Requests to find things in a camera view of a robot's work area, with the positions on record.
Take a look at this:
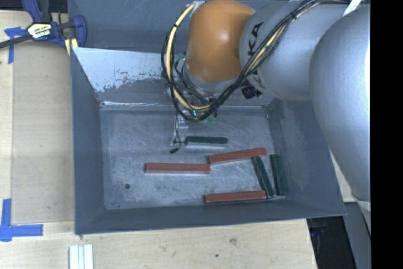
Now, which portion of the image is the red-brown flat block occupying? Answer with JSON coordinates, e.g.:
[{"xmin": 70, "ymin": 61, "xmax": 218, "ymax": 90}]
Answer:
[
  {"xmin": 144, "ymin": 162, "xmax": 212, "ymax": 175},
  {"xmin": 202, "ymin": 190, "xmax": 268, "ymax": 205},
  {"xmin": 206, "ymin": 147, "xmax": 268, "ymax": 166}
]

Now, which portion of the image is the dark green flat block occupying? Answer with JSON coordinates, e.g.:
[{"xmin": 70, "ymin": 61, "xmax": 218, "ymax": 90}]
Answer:
[
  {"xmin": 251, "ymin": 156, "xmax": 276, "ymax": 199},
  {"xmin": 269, "ymin": 154, "xmax": 290, "ymax": 197},
  {"xmin": 185, "ymin": 135, "xmax": 229, "ymax": 146}
]

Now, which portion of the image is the black cylinder on white bracket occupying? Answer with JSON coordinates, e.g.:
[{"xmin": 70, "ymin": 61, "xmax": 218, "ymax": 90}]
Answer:
[{"xmin": 241, "ymin": 84, "xmax": 263, "ymax": 100}]

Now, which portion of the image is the pale wood flat board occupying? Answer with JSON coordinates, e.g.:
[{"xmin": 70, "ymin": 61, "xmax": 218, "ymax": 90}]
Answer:
[{"xmin": 10, "ymin": 40, "xmax": 76, "ymax": 226}]

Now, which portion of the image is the grey metal bin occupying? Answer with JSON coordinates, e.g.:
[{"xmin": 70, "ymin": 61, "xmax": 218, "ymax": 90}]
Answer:
[{"xmin": 66, "ymin": 0, "xmax": 348, "ymax": 236}]

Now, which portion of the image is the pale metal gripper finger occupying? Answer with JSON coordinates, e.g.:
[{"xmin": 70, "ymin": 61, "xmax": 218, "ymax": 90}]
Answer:
[
  {"xmin": 179, "ymin": 116, "xmax": 191, "ymax": 143},
  {"xmin": 170, "ymin": 115, "xmax": 181, "ymax": 147}
]

